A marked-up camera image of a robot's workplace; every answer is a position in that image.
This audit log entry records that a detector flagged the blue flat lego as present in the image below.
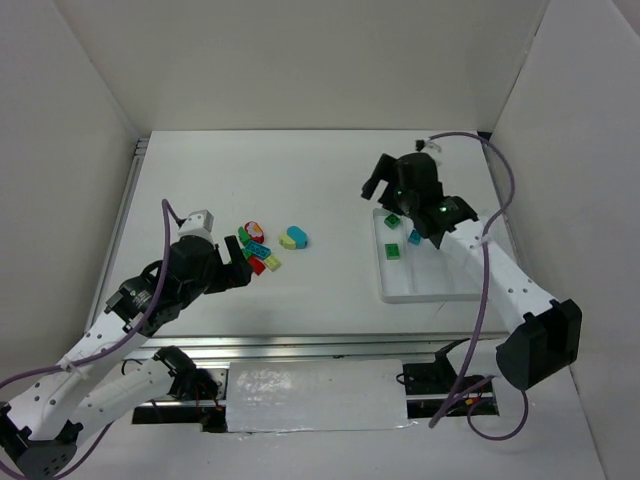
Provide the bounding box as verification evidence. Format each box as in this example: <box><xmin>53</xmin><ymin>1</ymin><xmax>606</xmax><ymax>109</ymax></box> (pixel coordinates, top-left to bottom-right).
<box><xmin>245</xmin><ymin>241</ymin><xmax>272</xmax><ymax>260</ymax></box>

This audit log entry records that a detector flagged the green 2x3 lego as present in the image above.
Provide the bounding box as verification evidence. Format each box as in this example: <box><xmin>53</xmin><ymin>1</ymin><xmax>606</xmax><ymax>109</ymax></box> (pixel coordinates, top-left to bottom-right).
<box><xmin>384</xmin><ymin>243</ymin><xmax>401</xmax><ymax>261</ymax></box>

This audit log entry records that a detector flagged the silver foil cover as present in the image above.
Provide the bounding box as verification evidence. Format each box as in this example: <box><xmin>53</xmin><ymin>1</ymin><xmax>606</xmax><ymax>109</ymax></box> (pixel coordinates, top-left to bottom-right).
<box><xmin>226</xmin><ymin>359</ymin><xmax>409</xmax><ymax>433</ymax></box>

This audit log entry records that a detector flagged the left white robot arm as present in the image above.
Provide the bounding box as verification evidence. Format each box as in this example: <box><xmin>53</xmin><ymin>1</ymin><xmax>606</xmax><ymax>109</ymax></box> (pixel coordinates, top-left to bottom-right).
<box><xmin>1</xmin><ymin>235</ymin><xmax>253</xmax><ymax>479</ymax></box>

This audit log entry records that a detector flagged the aluminium frame rail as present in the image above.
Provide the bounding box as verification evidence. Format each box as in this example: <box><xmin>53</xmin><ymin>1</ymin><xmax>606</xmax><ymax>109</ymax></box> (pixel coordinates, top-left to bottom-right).
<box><xmin>122</xmin><ymin>333</ymin><xmax>501</xmax><ymax>360</ymax></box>

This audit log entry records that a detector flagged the red sloped lego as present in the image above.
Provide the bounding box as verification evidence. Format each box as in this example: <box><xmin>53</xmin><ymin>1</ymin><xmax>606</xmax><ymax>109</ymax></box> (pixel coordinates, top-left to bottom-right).
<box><xmin>247</xmin><ymin>256</ymin><xmax>266</xmax><ymax>276</ymax></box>

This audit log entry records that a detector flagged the pale yellow rounded lego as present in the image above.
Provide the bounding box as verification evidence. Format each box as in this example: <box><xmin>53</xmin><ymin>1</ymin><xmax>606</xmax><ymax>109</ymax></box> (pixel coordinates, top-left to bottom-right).
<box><xmin>279</xmin><ymin>233</ymin><xmax>297</xmax><ymax>250</ymax></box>

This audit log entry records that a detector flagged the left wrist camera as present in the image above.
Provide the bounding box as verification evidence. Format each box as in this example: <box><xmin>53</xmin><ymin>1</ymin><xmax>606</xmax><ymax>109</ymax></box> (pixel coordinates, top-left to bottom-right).
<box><xmin>178</xmin><ymin>210</ymin><xmax>214</xmax><ymax>244</ymax></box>

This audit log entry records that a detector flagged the pale yellow square lego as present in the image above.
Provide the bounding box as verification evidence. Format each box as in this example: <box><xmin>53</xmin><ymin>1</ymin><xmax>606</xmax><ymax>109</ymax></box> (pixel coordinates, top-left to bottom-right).
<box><xmin>263</xmin><ymin>254</ymin><xmax>281</xmax><ymax>272</ymax></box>

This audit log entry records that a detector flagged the green small lego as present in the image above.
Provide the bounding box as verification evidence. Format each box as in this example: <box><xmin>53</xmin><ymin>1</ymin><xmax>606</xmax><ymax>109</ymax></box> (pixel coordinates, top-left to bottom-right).
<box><xmin>237</xmin><ymin>227</ymin><xmax>251</xmax><ymax>245</ymax></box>

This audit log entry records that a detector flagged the red flower lego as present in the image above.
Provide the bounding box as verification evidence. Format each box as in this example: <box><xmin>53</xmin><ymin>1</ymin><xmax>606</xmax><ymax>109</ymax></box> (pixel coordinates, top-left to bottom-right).
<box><xmin>244</xmin><ymin>221</ymin><xmax>265</xmax><ymax>244</ymax></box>

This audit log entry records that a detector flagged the blue rounded lego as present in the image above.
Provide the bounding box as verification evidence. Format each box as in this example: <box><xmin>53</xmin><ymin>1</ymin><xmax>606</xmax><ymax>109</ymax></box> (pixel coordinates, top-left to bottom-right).
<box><xmin>286</xmin><ymin>225</ymin><xmax>309</xmax><ymax>249</ymax></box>

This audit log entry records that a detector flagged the cyan small lego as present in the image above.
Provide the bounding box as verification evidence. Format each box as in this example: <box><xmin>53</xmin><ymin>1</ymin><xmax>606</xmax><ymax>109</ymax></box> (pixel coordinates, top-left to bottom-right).
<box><xmin>407</xmin><ymin>230</ymin><xmax>422</xmax><ymax>245</ymax></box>

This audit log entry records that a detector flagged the dark green sloped lego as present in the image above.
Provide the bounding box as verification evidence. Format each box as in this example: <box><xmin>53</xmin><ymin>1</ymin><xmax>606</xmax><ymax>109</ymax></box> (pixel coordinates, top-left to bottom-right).
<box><xmin>384</xmin><ymin>214</ymin><xmax>401</xmax><ymax>229</ymax></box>

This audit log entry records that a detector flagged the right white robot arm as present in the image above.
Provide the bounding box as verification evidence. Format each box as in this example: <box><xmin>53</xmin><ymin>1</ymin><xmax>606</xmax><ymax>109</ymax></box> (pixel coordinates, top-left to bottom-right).
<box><xmin>361</xmin><ymin>153</ymin><xmax>582</xmax><ymax>390</ymax></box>

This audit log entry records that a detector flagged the white compartment tray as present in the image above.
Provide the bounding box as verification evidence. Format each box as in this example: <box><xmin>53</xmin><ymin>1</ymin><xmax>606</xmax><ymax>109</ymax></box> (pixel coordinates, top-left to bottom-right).
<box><xmin>372</xmin><ymin>208</ymin><xmax>480</xmax><ymax>304</ymax></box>

